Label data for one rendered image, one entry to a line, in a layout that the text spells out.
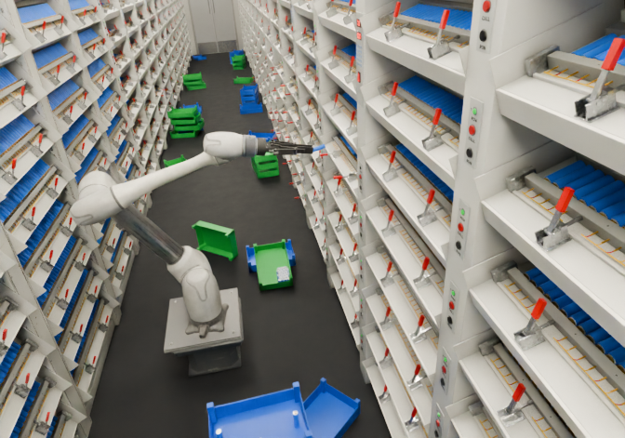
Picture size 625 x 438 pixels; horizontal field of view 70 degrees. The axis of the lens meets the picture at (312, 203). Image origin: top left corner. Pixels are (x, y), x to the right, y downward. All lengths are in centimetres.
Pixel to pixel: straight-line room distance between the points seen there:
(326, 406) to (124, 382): 98
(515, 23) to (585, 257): 35
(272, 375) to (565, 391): 163
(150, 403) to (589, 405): 187
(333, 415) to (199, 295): 77
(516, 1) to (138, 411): 209
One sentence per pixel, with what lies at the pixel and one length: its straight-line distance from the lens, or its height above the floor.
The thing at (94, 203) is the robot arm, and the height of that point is 95.
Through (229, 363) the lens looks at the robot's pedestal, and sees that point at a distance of 230.
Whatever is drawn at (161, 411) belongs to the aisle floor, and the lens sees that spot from 226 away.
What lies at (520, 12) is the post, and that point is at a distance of 77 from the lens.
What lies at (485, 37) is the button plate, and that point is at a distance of 79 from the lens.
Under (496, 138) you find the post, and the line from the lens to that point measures 81.
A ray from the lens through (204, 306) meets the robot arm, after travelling 210.
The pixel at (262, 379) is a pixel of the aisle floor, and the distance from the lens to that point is 224.
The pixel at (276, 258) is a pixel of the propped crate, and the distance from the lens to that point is 283.
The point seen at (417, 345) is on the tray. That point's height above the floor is 71.
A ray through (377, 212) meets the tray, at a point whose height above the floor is 91.
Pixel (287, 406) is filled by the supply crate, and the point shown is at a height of 40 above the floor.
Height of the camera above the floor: 169
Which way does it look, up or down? 28 degrees down
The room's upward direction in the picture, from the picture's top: 4 degrees counter-clockwise
